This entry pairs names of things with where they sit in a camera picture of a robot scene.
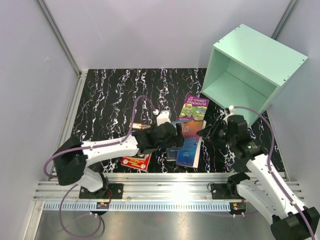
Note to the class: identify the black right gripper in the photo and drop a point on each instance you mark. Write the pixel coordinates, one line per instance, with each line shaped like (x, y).
(215, 126)

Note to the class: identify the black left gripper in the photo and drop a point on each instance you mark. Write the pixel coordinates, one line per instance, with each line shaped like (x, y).
(177, 140)

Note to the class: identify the dark blue hardcover book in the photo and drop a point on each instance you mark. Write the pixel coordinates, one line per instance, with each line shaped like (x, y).
(172, 152)

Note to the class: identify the blue orange paperback book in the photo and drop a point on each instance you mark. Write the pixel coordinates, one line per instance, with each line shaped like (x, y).
(188, 155)

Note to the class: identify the purple Treehouse book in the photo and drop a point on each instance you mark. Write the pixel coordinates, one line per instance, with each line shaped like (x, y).
(194, 108)

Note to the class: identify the black paperback book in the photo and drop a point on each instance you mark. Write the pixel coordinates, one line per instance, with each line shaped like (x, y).
(140, 126)

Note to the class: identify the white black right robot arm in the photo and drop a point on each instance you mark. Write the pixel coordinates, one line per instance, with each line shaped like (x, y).
(289, 218)

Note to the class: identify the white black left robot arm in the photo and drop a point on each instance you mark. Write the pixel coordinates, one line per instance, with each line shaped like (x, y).
(73, 159)

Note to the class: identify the red book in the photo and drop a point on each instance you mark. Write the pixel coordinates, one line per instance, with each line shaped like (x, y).
(138, 162)

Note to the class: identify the mint green open cabinet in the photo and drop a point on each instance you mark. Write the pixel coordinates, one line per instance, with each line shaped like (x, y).
(249, 69)

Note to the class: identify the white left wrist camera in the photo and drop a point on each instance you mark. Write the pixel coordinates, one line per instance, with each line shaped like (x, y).
(162, 117)

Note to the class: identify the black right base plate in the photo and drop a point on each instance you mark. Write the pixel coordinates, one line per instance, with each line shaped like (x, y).
(224, 191)

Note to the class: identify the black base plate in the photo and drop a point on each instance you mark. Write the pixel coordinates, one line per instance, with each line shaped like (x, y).
(224, 191)
(115, 191)

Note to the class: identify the aluminium rail frame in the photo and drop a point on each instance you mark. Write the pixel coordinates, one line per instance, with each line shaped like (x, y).
(156, 187)

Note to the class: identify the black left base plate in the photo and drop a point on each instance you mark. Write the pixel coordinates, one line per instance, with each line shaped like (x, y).
(115, 191)

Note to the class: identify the slotted cable duct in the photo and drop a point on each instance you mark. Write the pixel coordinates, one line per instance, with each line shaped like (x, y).
(205, 206)

